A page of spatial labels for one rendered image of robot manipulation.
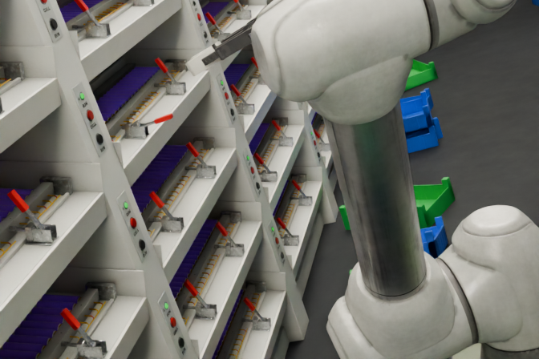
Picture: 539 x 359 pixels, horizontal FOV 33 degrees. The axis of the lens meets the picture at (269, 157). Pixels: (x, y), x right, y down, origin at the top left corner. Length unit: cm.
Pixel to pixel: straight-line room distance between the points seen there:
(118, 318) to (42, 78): 40
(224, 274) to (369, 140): 92
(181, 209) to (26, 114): 60
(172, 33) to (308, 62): 112
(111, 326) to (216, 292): 49
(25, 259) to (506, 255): 73
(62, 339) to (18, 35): 47
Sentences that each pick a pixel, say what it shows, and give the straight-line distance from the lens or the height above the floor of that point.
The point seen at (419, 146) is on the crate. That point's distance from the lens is 338.
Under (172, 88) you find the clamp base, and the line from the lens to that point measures 195.
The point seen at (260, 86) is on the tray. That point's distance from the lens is 263.
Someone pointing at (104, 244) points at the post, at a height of 66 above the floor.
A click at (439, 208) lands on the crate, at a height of 2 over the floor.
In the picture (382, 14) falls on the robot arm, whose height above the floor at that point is 97.
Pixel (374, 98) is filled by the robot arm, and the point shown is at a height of 87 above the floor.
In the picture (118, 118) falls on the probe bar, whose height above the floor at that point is 80.
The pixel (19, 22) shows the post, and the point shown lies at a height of 105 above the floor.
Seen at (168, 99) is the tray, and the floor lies 76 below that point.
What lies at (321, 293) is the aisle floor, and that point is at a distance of 257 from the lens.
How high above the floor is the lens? 117
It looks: 18 degrees down
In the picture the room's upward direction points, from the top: 19 degrees counter-clockwise
